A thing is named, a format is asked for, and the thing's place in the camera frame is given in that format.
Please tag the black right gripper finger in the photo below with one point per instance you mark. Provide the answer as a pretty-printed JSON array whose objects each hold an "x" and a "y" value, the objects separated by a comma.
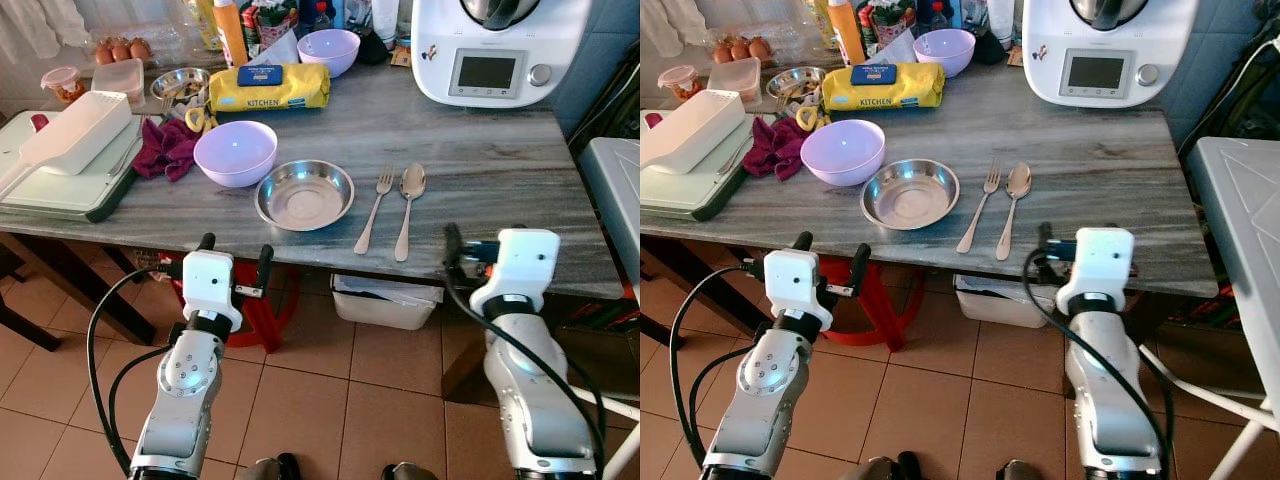
[
  {"x": 1045, "y": 247},
  {"x": 453, "y": 245}
]

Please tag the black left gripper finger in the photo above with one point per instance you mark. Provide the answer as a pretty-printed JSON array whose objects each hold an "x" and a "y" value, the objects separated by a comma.
[
  {"x": 265, "y": 268},
  {"x": 860, "y": 268},
  {"x": 208, "y": 242},
  {"x": 803, "y": 241}
]

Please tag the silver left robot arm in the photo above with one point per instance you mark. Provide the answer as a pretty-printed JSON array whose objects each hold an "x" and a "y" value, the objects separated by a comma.
[
  {"x": 185, "y": 390},
  {"x": 765, "y": 390}
]

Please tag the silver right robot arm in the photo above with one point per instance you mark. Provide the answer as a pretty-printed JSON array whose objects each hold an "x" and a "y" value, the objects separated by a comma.
[
  {"x": 530, "y": 390},
  {"x": 1105, "y": 390}
]

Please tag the red plastic stool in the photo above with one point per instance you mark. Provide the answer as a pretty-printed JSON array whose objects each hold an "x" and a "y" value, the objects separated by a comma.
[
  {"x": 262, "y": 315},
  {"x": 880, "y": 310}
]

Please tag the white plastic bin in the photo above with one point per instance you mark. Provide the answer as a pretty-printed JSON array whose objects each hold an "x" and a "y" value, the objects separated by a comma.
[
  {"x": 1005, "y": 303},
  {"x": 385, "y": 305}
]

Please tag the steel spoon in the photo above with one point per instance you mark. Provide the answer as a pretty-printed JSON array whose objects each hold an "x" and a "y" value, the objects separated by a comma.
[
  {"x": 1018, "y": 182},
  {"x": 411, "y": 183}
]

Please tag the steel fork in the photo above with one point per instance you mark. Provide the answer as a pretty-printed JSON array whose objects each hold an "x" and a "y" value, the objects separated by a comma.
[
  {"x": 980, "y": 208},
  {"x": 374, "y": 210}
]

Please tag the round steel plate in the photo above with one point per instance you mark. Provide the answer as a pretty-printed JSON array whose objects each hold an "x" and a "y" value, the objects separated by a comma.
[
  {"x": 910, "y": 195},
  {"x": 303, "y": 195}
]

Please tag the large lilac plastic bowl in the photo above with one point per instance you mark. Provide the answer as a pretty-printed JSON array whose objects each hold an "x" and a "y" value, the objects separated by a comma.
[
  {"x": 235, "y": 155},
  {"x": 842, "y": 152}
]

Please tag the magenta cloth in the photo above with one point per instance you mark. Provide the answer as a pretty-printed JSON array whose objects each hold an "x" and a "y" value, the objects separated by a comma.
[
  {"x": 772, "y": 148},
  {"x": 165, "y": 150}
]

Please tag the dark wooden table leg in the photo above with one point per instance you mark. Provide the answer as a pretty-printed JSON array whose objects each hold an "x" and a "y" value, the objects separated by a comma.
[
  {"x": 95, "y": 290},
  {"x": 700, "y": 285}
]

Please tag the pale green tray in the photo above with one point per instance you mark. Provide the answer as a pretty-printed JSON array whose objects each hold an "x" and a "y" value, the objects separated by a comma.
[
  {"x": 670, "y": 195},
  {"x": 50, "y": 195}
]

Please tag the grey plastic folding table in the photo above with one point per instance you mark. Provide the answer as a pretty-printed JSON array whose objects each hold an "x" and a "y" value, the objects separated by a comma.
[
  {"x": 612, "y": 190},
  {"x": 1240, "y": 220}
]

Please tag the long white plastic container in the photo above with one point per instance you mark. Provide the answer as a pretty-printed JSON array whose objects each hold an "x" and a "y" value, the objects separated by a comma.
[
  {"x": 75, "y": 130},
  {"x": 690, "y": 130}
]

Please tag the small steel bowl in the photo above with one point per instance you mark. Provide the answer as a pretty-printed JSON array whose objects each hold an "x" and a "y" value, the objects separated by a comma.
[
  {"x": 180, "y": 82},
  {"x": 795, "y": 80}
]

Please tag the yellow kitchen wipes pack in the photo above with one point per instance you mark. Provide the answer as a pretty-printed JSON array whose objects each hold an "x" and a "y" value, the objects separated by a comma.
[
  {"x": 910, "y": 92},
  {"x": 295, "y": 92}
]

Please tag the clear plastic lidded box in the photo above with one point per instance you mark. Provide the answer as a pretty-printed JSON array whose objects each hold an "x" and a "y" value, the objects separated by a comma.
[
  {"x": 118, "y": 80},
  {"x": 735, "y": 78}
]

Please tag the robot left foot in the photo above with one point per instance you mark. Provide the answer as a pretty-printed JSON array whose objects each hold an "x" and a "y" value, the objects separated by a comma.
[
  {"x": 885, "y": 469},
  {"x": 270, "y": 470}
]

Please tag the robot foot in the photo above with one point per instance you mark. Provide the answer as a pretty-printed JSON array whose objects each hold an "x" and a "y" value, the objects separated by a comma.
[
  {"x": 1020, "y": 471},
  {"x": 270, "y": 470},
  {"x": 410, "y": 472},
  {"x": 885, "y": 469}
]

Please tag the white kitchen machine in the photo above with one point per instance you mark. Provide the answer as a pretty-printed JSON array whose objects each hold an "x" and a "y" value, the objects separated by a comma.
[
  {"x": 500, "y": 60},
  {"x": 1110, "y": 60}
]

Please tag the brown egg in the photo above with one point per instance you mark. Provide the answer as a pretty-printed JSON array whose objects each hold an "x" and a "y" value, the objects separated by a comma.
[
  {"x": 104, "y": 51},
  {"x": 740, "y": 49},
  {"x": 121, "y": 50},
  {"x": 140, "y": 48},
  {"x": 759, "y": 47},
  {"x": 722, "y": 51}
]

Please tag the small jar with pink lid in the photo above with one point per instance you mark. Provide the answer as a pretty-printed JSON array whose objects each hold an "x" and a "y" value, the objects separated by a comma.
[
  {"x": 680, "y": 83},
  {"x": 63, "y": 85}
]

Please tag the small black pouch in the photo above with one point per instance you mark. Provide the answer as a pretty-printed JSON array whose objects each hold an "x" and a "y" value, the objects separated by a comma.
[
  {"x": 374, "y": 50},
  {"x": 990, "y": 49}
]

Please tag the orange bottle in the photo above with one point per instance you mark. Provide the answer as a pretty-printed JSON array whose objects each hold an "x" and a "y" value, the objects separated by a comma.
[
  {"x": 231, "y": 35},
  {"x": 847, "y": 35}
]

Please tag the yellow printed bag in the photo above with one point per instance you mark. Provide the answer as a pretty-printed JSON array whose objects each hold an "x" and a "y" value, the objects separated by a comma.
[
  {"x": 207, "y": 22},
  {"x": 820, "y": 22}
]

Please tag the small lilac plastic bowl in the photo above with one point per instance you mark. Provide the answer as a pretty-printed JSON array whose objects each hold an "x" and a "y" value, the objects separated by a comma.
[
  {"x": 944, "y": 50},
  {"x": 328, "y": 50}
]

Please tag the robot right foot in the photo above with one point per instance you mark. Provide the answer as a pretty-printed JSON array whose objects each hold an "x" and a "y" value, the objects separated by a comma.
[
  {"x": 1020, "y": 471},
  {"x": 410, "y": 472}
]

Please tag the green and red food pack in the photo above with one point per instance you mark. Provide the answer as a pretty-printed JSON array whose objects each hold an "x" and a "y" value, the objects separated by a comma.
[
  {"x": 272, "y": 22},
  {"x": 888, "y": 22}
]

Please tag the white plastic bottle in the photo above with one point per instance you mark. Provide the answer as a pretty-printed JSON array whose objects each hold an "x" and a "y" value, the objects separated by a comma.
[
  {"x": 1001, "y": 20},
  {"x": 386, "y": 20}
]

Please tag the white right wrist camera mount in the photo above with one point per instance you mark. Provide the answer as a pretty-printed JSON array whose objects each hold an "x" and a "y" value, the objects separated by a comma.
[
  {"x": 522, "y": 262},
  {"x": 1100, "y": 262}
]

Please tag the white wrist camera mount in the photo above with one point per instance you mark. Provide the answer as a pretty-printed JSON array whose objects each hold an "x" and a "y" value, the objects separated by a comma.
[
  {"x": 208, "y": 280},
  {"x": 1100, "y": 262},
  {"x": 522, "y": 262},
  {"x": 795, "y": 280}
]

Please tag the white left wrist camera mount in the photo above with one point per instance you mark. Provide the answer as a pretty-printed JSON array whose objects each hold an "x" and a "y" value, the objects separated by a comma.
[
  {"x": 208, "y": 280},
  {"x": 795, "y": 280}
]

